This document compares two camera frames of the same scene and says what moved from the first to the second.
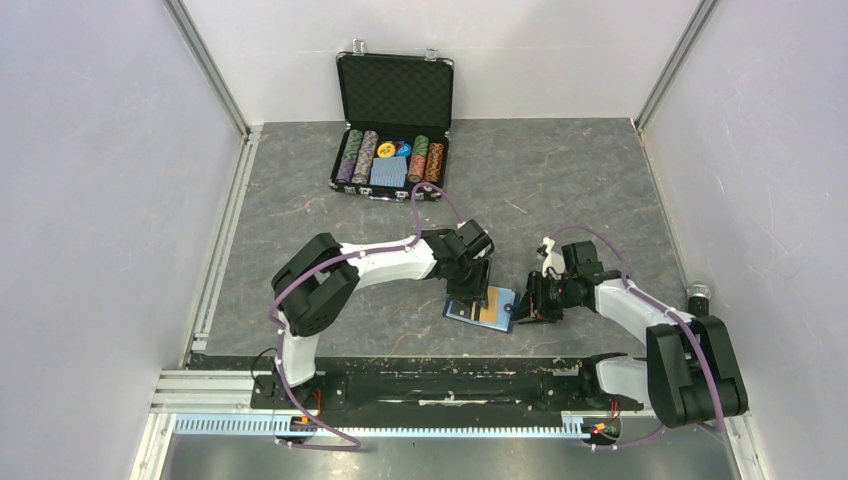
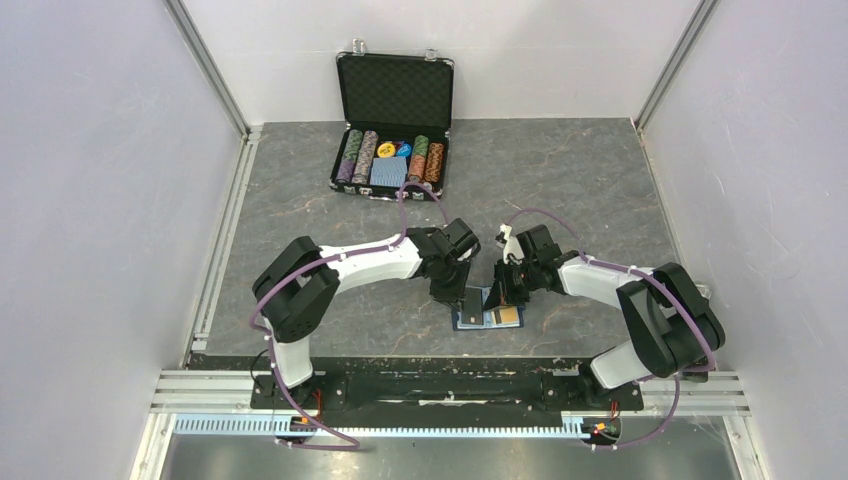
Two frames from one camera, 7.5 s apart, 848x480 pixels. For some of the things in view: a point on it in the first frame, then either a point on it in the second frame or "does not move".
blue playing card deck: [389, 171] does not move
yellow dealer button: [386, 149] does not move
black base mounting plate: [527, 384] does not move
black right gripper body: [553, 295] to [516, 281]
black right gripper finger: [529, 309] to [494, 297]
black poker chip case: [396, 113] does not move
